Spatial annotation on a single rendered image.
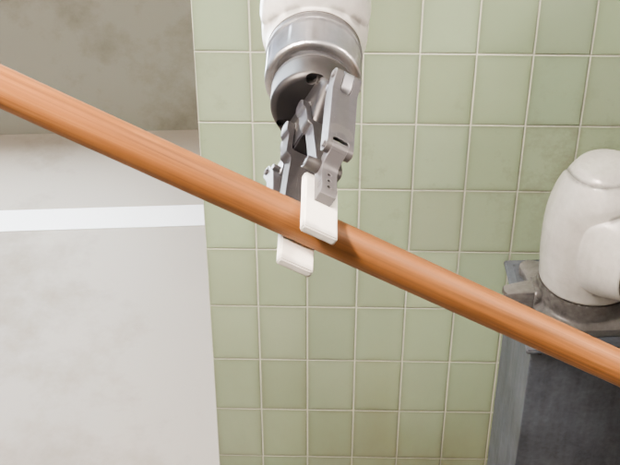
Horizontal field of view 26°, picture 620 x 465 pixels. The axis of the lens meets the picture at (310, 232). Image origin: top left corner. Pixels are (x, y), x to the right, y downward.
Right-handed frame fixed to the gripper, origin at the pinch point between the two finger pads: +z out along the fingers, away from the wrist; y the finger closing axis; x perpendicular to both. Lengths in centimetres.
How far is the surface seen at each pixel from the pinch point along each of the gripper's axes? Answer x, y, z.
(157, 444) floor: -52, 174, -138
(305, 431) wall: -73, 136, -121
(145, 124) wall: -35, 182, -272
